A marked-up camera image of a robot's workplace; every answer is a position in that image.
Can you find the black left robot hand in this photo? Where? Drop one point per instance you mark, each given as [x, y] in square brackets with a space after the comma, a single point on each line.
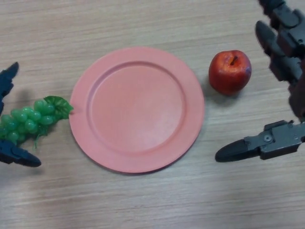
[7, 78]

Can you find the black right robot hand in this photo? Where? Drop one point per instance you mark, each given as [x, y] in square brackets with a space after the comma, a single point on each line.
[290, 43]

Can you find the pink round plate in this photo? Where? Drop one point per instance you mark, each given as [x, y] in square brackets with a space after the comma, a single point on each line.
[137, 109]

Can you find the green grape bunch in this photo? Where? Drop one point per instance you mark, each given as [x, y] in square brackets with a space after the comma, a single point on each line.
[26, 119]

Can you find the red apple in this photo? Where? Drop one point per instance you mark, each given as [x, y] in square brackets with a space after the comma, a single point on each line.
[228, 74]

